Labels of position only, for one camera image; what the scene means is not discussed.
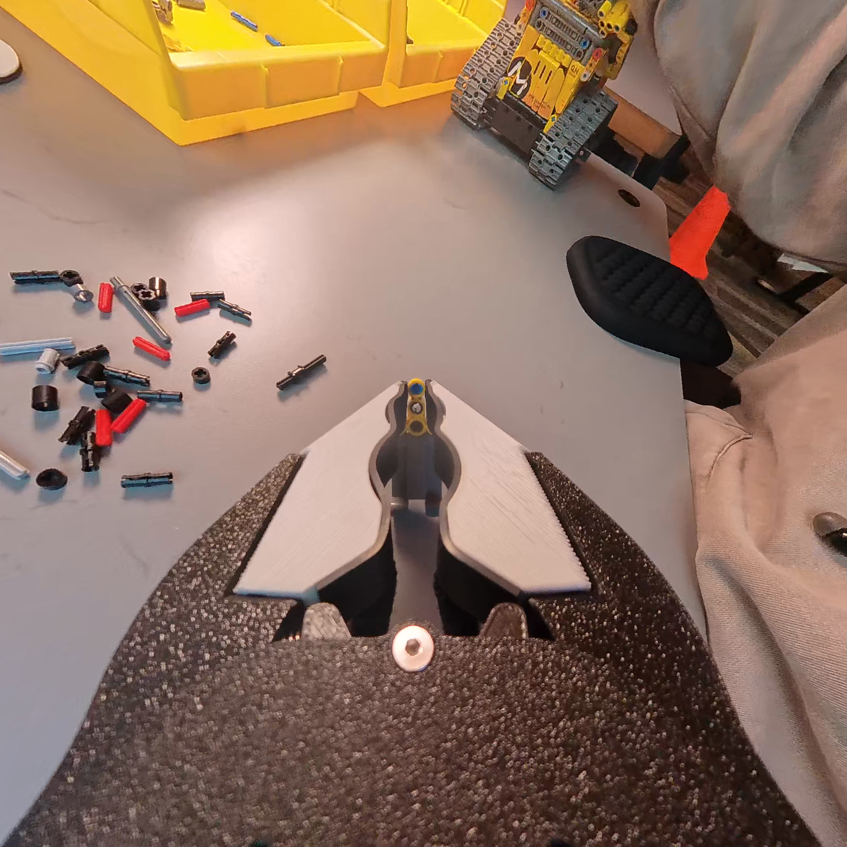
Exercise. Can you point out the yellow building block assembly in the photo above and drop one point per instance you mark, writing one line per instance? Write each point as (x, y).
(417, 410)

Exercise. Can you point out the blue grey pieces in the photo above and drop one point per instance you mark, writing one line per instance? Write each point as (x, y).
(238, 19)

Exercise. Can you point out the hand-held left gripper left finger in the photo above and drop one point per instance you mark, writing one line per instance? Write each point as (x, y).
(318, 530)

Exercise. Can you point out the person's right forearm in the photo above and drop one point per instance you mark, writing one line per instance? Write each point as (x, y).
(755, 119)

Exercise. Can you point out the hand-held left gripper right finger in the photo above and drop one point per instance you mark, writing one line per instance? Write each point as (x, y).
(516, 530)

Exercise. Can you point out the yellow plastic bin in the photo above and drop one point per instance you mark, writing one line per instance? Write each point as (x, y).
(424, 60)
(238, 80)

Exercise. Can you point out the person's torso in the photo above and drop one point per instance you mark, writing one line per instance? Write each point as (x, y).
(781, 596)

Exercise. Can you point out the orange traffic cone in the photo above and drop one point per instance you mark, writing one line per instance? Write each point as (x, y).
(702, 232)

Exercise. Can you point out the pile of black red pieces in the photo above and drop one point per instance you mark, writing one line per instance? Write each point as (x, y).
(106, 397)

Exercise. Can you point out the yellow toy robot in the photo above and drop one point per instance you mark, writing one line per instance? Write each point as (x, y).
(549, 80)

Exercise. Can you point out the grey desk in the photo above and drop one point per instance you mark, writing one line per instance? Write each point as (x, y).
(397, 265)

